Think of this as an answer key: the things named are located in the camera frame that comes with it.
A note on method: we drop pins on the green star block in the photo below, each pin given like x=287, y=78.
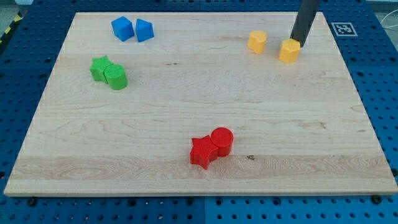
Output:
x=98, y=66

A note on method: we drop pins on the blue triangular prism block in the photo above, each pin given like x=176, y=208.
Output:
x=144, y=30

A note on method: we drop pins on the white fiducial marker tag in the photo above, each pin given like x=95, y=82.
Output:
x=344, y=29

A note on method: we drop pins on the yellow hexagon block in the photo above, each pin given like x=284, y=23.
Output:
x=289, y=50

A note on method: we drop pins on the green cylinder block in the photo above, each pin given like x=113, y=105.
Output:
x=116, y=76

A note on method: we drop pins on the yellow black hazard tape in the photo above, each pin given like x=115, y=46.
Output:
x=11, y=28

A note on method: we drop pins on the red cylinder block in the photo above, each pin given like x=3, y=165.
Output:
x=223, y=139

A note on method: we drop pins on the light wooden board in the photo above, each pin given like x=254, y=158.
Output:
x=299, y=128

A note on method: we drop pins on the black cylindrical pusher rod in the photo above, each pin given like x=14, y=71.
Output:
x=304, y=20

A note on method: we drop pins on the red star block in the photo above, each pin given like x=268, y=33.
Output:
x=203, y=152

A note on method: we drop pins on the blue cube block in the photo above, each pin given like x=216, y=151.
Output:
x=122, y=28

